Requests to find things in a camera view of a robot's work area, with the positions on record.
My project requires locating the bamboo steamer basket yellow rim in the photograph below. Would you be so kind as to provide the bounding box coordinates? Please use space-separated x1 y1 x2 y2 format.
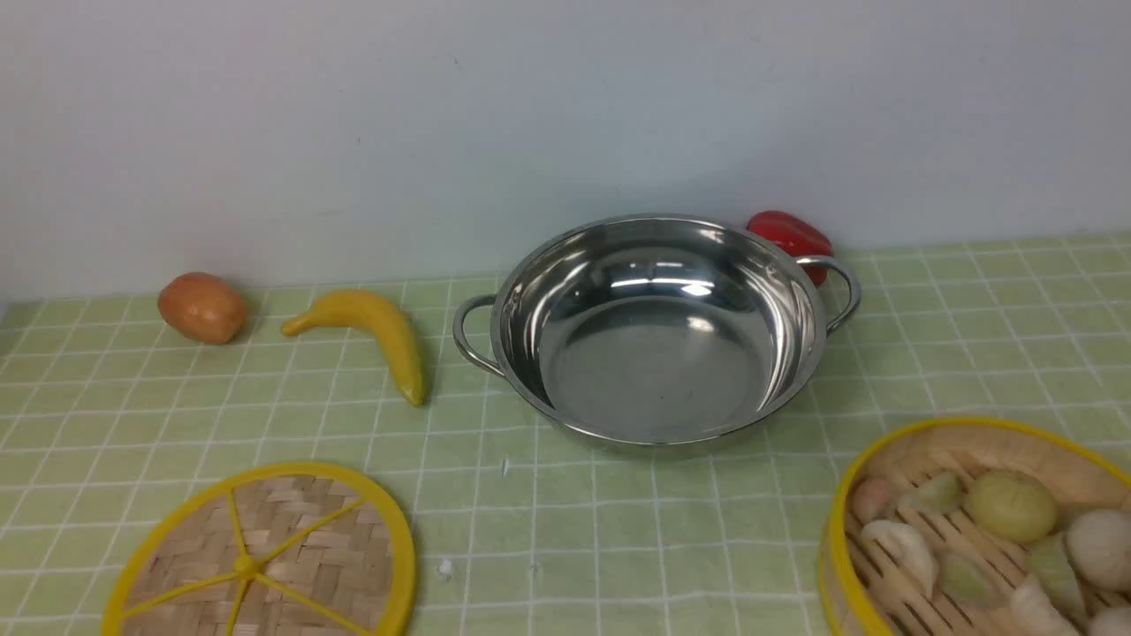
817 416 1128 635

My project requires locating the green dumpling upper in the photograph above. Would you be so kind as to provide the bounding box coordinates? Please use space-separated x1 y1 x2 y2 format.
898 471 965 515

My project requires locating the white dumpling bottom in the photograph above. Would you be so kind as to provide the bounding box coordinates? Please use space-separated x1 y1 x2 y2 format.
1009 575 1080 635

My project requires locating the pink dumpling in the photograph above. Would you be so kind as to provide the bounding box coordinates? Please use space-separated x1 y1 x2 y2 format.
848 476 900 525

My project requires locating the stainless steel two-handled pot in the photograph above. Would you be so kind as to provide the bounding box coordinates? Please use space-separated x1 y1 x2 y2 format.
452 215 863 448

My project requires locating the pale green dumpling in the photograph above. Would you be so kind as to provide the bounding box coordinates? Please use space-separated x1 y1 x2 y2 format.
936 551 1005 610

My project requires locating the woven bamboo steamer lid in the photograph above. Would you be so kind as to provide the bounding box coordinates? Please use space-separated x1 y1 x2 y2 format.
101 459 418 635

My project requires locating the green checkered tablecloth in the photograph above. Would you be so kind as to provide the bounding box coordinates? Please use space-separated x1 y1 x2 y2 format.
1 232 1130 635

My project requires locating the white dumpling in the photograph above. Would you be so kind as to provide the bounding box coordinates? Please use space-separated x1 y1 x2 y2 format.
1009 575 1080 635
862 519 940 598

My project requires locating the green-white dumpling right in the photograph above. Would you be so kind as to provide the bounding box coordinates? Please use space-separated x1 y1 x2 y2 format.
1029 533 1088 625

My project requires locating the white round bun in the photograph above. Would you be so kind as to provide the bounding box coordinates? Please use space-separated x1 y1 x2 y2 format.
1064 510 1130 592

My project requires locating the yellow banana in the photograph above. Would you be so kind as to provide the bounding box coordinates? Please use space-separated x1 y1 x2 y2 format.
280 289 429 407

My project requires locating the red bell pepper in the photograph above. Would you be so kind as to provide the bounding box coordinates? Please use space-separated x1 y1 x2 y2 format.
746 210 835 257

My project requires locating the yellow-green round bun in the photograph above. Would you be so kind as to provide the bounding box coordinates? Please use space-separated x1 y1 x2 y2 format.
965 469 1059 544

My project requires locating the brown potato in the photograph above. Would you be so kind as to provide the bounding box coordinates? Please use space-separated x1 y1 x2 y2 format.
157 270 249 345

